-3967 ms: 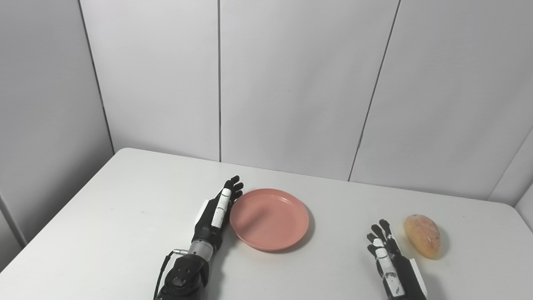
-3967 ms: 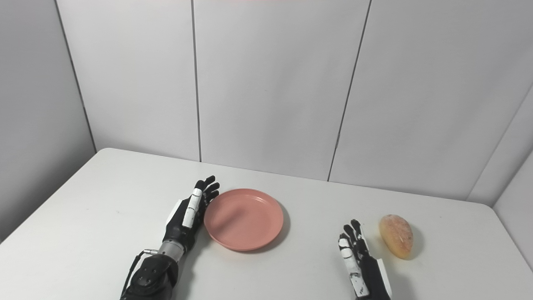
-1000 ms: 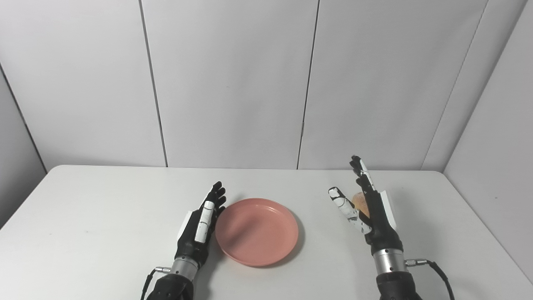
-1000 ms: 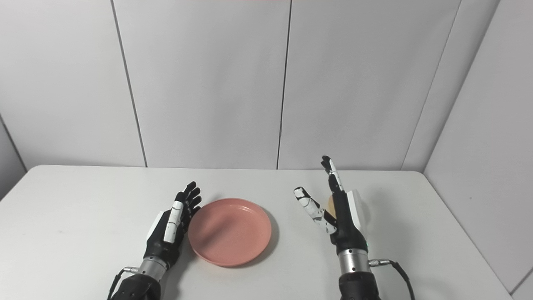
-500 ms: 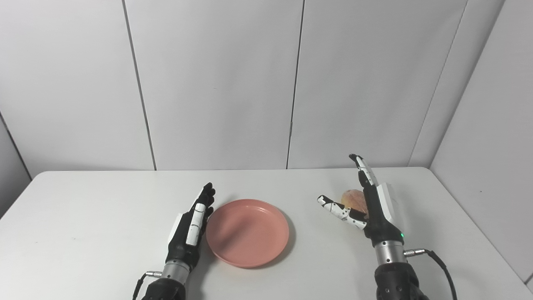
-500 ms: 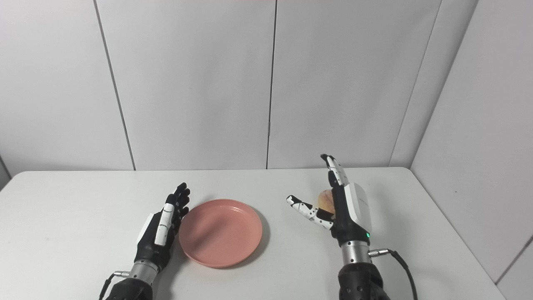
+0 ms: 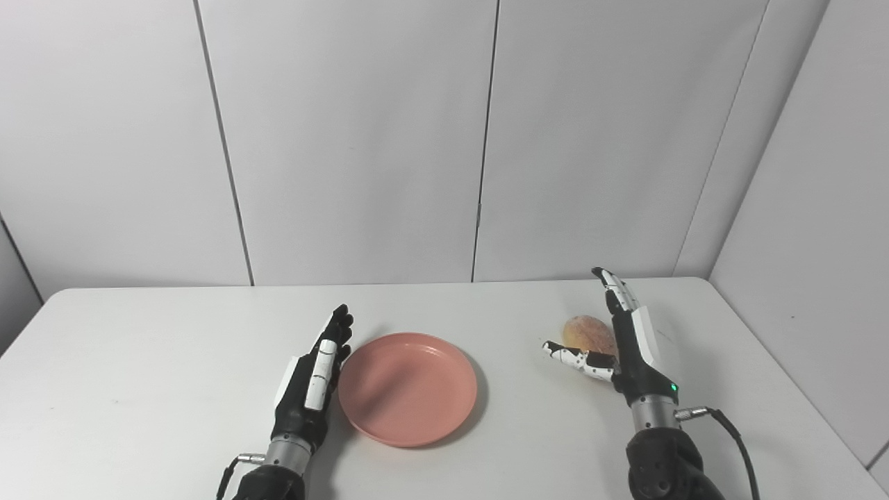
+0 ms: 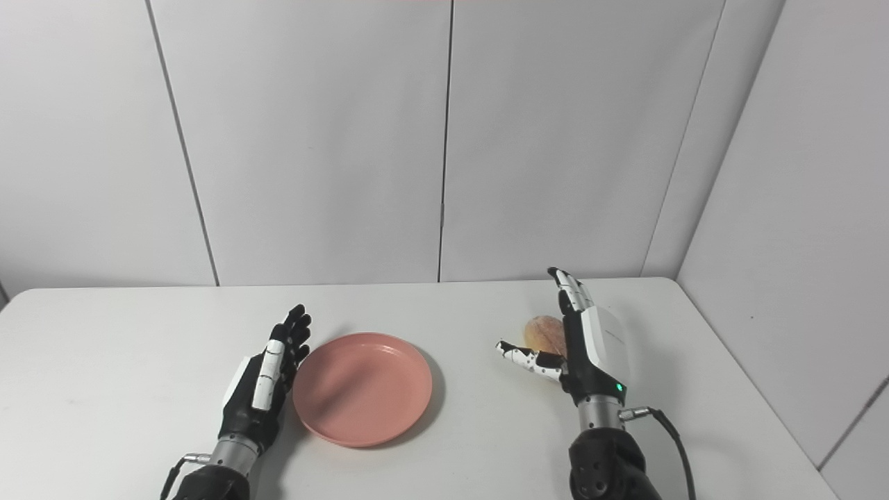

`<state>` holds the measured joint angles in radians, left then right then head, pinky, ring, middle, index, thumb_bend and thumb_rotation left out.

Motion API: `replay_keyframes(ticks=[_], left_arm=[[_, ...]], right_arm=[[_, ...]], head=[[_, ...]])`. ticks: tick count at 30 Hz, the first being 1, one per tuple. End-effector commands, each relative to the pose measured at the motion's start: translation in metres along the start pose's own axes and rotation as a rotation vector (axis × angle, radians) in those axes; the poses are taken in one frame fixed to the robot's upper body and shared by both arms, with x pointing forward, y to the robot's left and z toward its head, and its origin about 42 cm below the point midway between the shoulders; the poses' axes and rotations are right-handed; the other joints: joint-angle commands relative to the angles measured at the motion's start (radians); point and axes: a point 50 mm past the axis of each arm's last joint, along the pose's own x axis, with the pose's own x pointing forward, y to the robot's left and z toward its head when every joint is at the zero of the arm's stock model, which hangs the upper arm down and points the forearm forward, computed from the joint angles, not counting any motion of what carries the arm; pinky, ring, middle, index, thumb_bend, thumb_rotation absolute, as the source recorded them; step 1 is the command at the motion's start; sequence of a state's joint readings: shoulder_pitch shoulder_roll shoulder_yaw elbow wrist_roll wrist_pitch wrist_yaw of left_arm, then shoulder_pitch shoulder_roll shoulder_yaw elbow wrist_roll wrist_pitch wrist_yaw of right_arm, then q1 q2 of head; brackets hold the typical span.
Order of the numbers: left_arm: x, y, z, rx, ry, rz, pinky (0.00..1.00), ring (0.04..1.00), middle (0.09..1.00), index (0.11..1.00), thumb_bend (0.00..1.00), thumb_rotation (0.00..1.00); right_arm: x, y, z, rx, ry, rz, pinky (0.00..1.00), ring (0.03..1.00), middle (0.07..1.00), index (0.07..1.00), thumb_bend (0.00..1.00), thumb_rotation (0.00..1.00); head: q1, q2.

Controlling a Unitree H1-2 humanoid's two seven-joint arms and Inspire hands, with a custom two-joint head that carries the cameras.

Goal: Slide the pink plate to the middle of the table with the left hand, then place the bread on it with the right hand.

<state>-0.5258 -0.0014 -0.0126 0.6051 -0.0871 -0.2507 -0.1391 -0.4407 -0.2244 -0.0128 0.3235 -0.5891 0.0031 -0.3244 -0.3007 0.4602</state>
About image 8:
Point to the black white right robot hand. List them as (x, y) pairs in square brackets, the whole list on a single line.
[(601, 347)]

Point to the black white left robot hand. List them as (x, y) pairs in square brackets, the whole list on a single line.
[(243, 413)]

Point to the golden bread roll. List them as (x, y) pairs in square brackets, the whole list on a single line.
[(545, 333)]

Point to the pink round plate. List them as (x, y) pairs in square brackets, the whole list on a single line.
[(361, 389)]

